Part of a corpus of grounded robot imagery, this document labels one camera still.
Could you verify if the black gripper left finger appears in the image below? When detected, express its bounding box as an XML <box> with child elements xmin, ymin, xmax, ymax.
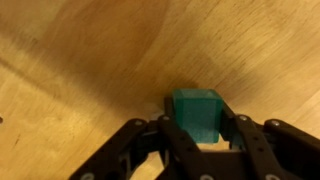
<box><xmin>68</xmin><ymin>97</ymin><xmax>207</xmax><ymax>180</ymax></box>

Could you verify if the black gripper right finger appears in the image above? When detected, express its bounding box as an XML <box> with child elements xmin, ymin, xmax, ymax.
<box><xmin>220</xmin><ymin>103</ymin><xmax>320</xmax><ymax>180</ymax></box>

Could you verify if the green cube block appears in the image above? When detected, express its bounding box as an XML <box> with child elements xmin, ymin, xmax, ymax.
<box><xmin>172</xmin><ymin>89</ymin><xmax>223</xmax><ymax>144</ymax></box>

